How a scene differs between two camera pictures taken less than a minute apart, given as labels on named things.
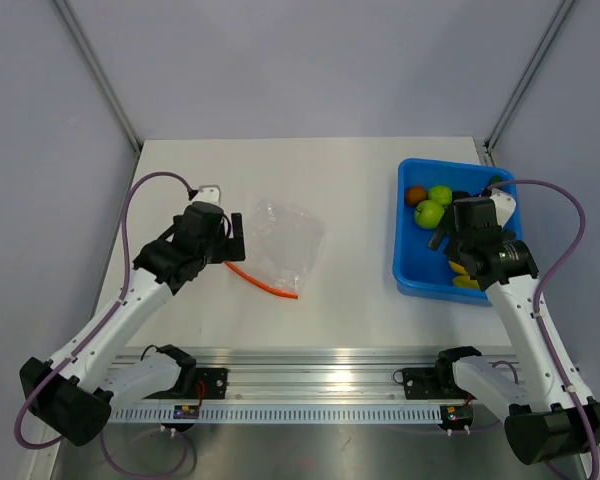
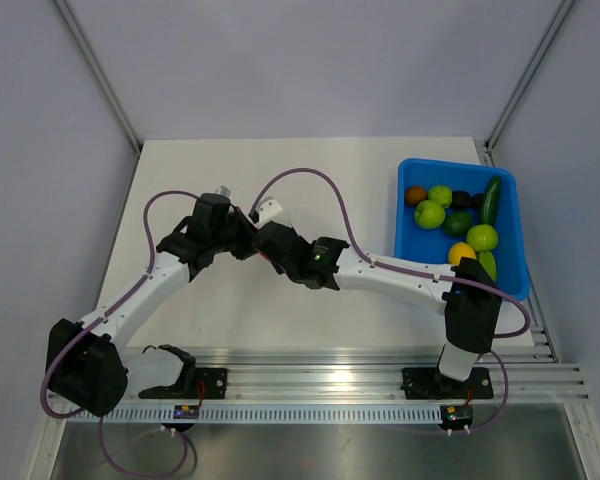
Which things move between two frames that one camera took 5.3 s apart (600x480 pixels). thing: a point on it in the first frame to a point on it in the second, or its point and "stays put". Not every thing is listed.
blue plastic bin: [419, 271] stays put
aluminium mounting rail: [306, 372] stays put
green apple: [428, 214] stays put
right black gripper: [441, 232] to [279, 267]
